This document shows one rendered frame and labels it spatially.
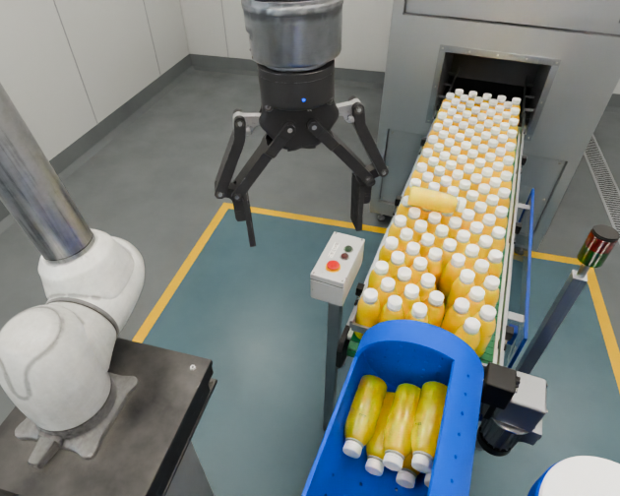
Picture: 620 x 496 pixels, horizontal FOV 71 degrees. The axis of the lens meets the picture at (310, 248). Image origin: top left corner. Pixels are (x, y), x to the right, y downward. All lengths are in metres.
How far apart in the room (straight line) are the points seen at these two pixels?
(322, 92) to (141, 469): 0.79
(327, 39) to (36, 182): 0.61
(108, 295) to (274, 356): 1.51
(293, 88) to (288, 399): 1.94
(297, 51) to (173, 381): 0.82
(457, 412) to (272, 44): 0.72
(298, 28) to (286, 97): 0.06
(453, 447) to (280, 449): 1.36
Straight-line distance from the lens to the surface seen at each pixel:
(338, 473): 1.04
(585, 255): 1.36
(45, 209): 0.91
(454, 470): 0.87
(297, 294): 2.64
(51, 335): 0.88
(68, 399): 0.94
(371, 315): 1.24
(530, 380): 1.45
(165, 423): 1.03
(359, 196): 0.53
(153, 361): 1.11
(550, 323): 1.55
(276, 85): 0.43
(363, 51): 5.20
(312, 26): 0.41
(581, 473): 1.15
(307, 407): 2.23
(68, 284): 0.97
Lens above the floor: 1.98
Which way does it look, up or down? 43 degrees down
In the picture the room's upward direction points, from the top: straight up
